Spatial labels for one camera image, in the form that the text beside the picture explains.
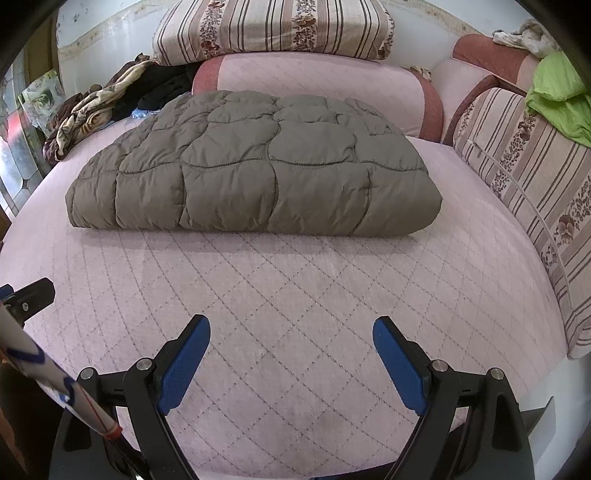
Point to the striped floral cushion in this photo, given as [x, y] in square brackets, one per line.
[277, 27]
[531, 175]

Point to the pink quilted sofa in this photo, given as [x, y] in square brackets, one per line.
[277, 300]

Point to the glass door panel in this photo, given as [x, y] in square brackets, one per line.
[23, 152]

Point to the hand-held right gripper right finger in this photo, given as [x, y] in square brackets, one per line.
[399, 364]

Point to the grey puffer jacket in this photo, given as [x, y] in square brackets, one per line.
[254, 175]

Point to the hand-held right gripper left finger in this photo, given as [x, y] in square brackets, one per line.
[184, 364]

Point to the small blue item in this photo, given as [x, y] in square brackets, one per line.
[138, 113]

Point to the green cloth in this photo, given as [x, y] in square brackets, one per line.
[554, 92]

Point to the white tube with blue marks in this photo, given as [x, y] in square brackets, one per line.
[55, 369]

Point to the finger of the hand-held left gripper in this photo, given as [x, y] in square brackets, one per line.
[32, 295]

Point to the brown patterned blanket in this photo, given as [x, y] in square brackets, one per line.
[87, 110]

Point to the black cloth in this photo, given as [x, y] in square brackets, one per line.
[161, 92]

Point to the small beige cloth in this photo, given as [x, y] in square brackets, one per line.
[422, 71]

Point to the white crumpled cloth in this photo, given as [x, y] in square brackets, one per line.
[526, 39]

